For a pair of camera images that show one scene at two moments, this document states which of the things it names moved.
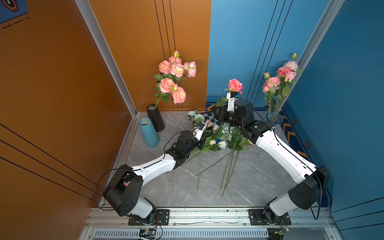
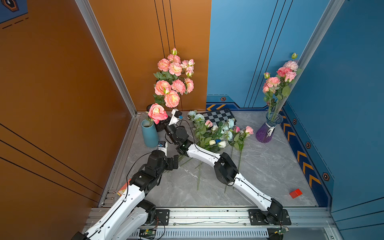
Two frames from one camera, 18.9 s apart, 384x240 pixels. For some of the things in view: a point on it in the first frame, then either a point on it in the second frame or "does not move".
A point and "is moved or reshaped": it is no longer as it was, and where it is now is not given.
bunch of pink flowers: [221, 142] does not move
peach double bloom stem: [173, 69] does not move
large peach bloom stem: [167, 88] is moved or reshaped
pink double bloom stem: [271, 83] does not move
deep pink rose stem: [234, 85] → [156, 113]
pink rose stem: [282, 71] does not move
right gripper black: [221, 114] → [167, 126]
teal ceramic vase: [149, 132] does not move
